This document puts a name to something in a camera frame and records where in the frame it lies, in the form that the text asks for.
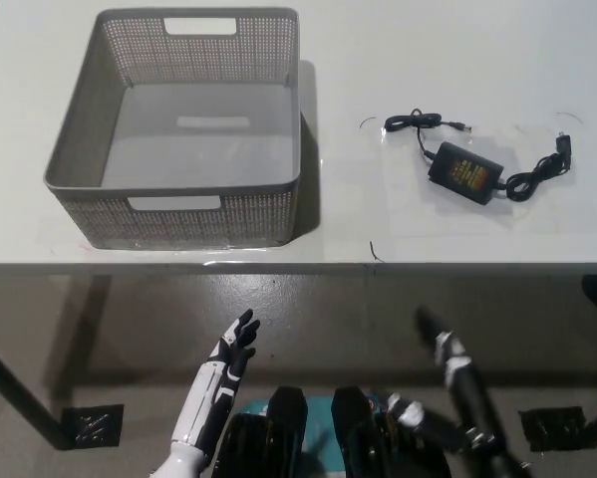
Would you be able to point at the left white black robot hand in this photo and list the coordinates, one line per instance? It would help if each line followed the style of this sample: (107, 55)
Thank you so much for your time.
(213, 383)

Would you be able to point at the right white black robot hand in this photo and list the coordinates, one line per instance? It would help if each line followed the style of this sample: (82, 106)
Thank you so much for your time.
(457, 368)

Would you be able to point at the black teal robot torso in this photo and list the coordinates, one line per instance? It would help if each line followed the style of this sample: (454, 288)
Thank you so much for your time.
(288, 428)

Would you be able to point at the black floor tape patch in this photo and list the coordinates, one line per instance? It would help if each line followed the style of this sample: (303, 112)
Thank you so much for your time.
(92, 427)
(552, 429)

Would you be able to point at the grey perforated plastic basket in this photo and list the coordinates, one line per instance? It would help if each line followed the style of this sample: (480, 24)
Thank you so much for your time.
(188, 219)

